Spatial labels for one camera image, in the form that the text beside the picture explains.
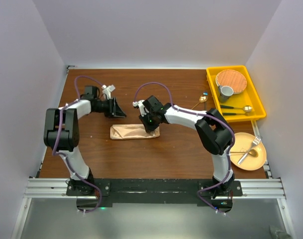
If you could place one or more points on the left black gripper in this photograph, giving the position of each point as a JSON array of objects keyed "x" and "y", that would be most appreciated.
[{"x": 114, "y": 110}]

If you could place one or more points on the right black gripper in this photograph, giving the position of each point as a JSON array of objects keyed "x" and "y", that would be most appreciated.
[{"x": 149, "y": 128}]

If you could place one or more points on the peach satin napkin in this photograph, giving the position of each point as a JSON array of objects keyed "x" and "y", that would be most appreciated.
[{"x": 131, "y": 131}]

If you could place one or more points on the blue handled utensil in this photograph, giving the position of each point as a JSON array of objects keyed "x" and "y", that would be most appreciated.
[{"x": 205, "y": 99}]

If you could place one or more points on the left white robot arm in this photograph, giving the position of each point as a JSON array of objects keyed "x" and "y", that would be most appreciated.
[{"x": 62, "y": 133}]

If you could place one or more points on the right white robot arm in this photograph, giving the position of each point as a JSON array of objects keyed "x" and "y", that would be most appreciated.
[{"x": 215, "y": 133}]

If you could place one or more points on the grey white cup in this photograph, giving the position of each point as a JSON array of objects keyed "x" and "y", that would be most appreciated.
[{"x": 225, "y": 92}]

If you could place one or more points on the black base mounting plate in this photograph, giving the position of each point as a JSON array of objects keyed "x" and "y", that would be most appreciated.
[{"x": 154, "y": 191}]

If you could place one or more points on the yellow plastic tray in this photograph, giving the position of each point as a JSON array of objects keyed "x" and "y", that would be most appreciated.
[{"x": 249, "y": 97}]

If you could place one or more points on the woven orange round plate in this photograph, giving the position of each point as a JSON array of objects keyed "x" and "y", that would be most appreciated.
[{"x": 233, "y": 79}]

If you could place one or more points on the beige round plate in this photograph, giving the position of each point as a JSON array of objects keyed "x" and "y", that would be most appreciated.
[{"x": 242, "y": 143}]

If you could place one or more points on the gold black spoon in tray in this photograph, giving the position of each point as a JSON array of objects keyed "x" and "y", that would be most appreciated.
[{"x": 246, "y": 109}]

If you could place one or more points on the gold spoon on plate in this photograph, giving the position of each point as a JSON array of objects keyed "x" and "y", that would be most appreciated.
[{"x": 252, "y": 152}]

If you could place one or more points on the silver fork on plate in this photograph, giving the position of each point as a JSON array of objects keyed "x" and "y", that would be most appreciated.
[{"x": 254, "y": 143}]

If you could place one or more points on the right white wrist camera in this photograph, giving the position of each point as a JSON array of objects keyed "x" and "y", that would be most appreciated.
[{"x": 139, "y": 105}]

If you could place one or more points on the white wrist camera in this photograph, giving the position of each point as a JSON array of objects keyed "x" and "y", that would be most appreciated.
[
  {"x": 107, "y": 90},
  {"x": 139, "y": 105}
]

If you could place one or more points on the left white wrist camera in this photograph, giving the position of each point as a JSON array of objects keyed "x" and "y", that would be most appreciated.
[{"x": 107, "y": 90}]

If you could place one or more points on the black handled utensil in tray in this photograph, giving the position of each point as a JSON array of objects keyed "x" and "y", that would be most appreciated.
[{"x": 235, "y": 114}]

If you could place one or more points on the aluminium rail frame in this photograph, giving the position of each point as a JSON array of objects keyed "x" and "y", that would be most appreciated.
[{"x": 48, "y": 213}]

